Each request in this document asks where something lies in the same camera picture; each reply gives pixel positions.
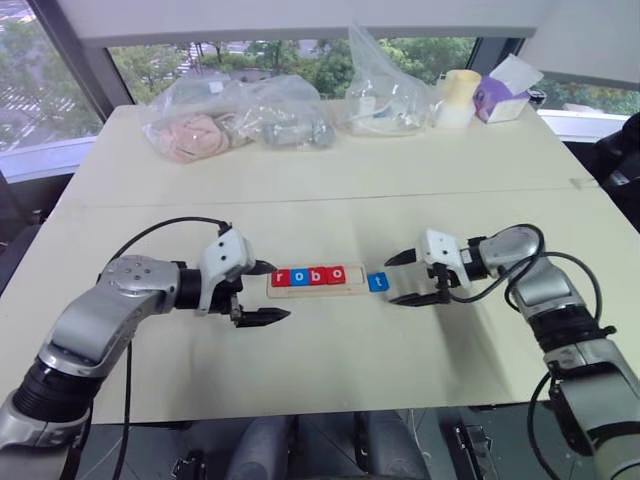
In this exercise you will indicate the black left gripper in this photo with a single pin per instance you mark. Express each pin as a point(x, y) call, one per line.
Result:
point(225, 297)

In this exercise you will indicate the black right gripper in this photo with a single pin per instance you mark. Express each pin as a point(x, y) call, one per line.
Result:
point(450, 275)

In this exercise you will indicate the blue t tile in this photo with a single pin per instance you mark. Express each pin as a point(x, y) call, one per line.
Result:
point(378, 282)

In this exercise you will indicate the wooden letter tray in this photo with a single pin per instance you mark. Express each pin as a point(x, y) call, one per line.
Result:
point(354, 281)

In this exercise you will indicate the red b tile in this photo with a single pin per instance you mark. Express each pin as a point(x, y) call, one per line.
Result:
point(318, 275)

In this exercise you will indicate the red o tile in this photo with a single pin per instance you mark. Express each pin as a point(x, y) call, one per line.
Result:
point(336, 274)

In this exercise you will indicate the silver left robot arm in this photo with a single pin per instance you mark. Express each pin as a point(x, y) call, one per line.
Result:
point(100, 320)

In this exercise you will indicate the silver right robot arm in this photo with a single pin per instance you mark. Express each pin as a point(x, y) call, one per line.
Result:
point(550, 290)

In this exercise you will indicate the red r tile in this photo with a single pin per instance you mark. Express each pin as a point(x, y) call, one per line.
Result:
point(280, 277)

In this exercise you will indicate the blue o tile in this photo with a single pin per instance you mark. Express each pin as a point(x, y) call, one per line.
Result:
point(300, 276)

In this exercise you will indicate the dark rounded shape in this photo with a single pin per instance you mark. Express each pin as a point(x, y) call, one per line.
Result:
point(395, 447)
point(262, 450)

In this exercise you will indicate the plastic bag with grey items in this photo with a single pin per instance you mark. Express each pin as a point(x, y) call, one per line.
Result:
point(295, 134)

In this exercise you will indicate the clear bag with white items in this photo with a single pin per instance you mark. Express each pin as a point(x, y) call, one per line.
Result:
point(382, 110)

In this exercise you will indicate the plastic bag with pink items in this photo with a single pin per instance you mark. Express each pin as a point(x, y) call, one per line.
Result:
point(192, 135)

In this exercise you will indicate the cream cylindrical roll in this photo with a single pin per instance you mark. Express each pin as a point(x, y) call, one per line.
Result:
point(457, 97)

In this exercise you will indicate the purple tissue box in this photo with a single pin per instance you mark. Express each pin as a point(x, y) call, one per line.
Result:
point(500, 102)

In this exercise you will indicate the clear tape strip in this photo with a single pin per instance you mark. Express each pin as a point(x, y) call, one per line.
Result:
point(584, 183)

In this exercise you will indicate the small dark round object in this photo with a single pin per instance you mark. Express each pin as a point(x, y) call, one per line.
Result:
point(536, 96)

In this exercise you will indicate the black chair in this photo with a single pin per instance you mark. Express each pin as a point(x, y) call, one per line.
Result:
point(617, 155)

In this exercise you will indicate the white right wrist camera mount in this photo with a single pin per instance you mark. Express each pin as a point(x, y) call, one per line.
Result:
point(440, 247)

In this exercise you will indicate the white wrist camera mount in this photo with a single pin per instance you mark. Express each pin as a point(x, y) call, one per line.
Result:
point(225, 252)
point(440, 247)

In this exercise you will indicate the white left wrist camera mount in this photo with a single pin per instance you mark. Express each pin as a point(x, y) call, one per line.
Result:
point(225, 252)

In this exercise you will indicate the black clamp bracket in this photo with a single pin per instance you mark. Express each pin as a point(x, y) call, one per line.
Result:
point(475, 450)
point(187, 465)

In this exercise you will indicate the dark window frame post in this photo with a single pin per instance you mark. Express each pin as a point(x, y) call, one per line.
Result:
point(75, 55)
point(495, 57)

